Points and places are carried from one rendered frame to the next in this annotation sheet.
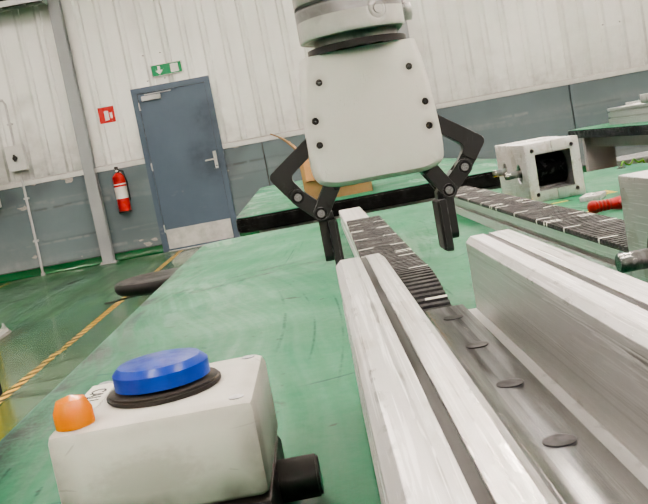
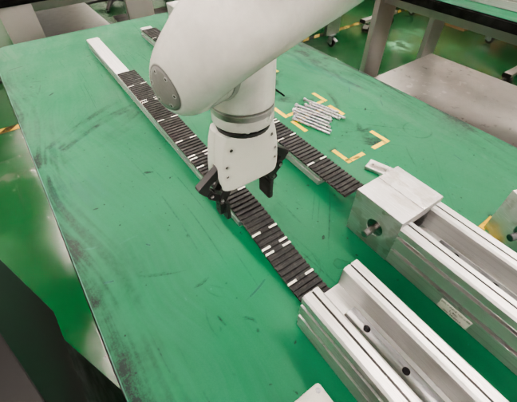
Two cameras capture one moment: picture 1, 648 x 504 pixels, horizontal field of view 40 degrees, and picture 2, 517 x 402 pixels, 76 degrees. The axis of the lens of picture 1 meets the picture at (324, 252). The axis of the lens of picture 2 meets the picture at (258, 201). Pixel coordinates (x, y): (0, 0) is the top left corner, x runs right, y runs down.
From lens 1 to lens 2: 0.50 m
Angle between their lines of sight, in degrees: 50
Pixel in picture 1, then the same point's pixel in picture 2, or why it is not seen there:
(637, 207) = (368, 207)
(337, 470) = (329, 388)
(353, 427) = (305, 344)
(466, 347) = (404, 374)
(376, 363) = not seen: outside the picture
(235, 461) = not seen: outside the picture
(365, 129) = (250, 167)
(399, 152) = (261, 171)
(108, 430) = not seen: outside the picture
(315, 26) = (236, 128)
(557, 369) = (442, 388)
